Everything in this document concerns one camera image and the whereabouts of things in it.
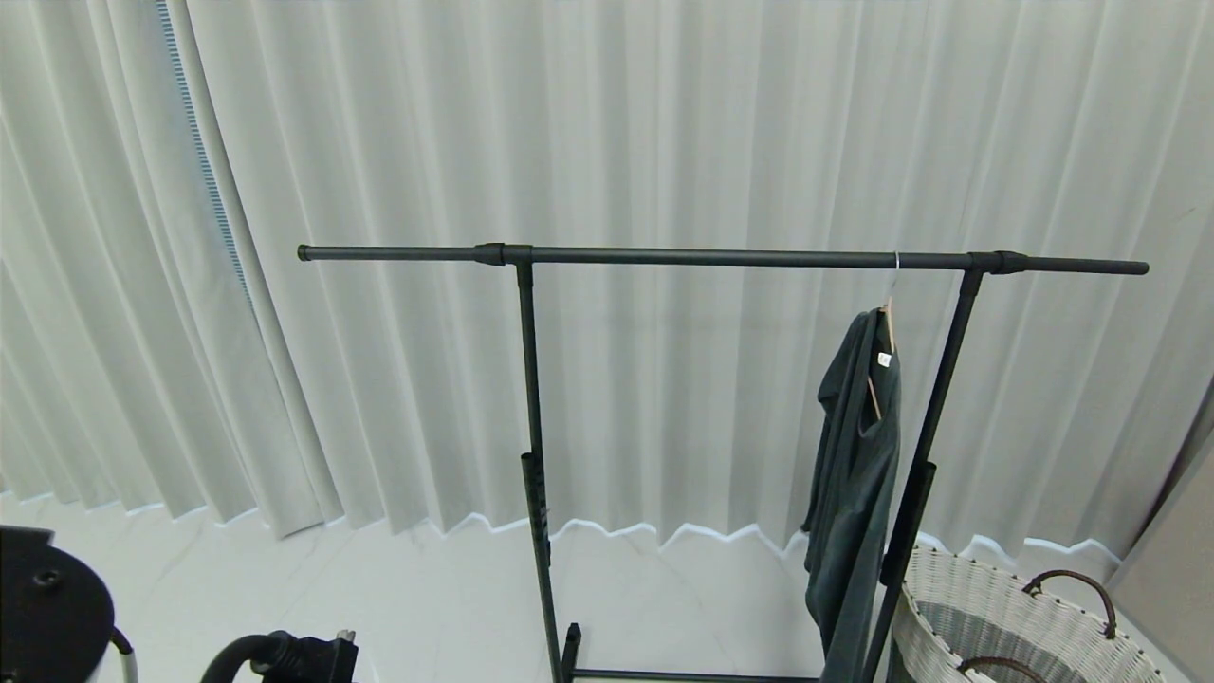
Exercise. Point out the dark grey long-sleeved shirt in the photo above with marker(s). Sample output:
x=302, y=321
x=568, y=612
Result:
x=854, y=493

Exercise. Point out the black clothes rack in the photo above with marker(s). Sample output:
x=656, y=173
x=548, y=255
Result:
x=711, y=256

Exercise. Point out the pink clothes hanger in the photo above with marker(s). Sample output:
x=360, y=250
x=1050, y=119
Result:
x=890, y=323

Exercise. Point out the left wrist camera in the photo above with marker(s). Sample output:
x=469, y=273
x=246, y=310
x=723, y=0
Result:
x=318, y=662

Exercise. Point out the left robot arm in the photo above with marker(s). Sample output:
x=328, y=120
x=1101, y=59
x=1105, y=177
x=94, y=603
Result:
x=47, y=617

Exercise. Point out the white laundry basket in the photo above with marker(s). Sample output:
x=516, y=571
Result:
x=948, y=598

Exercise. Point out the white curtain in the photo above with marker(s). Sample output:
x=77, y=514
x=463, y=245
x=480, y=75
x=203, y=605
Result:
x=664, y=123

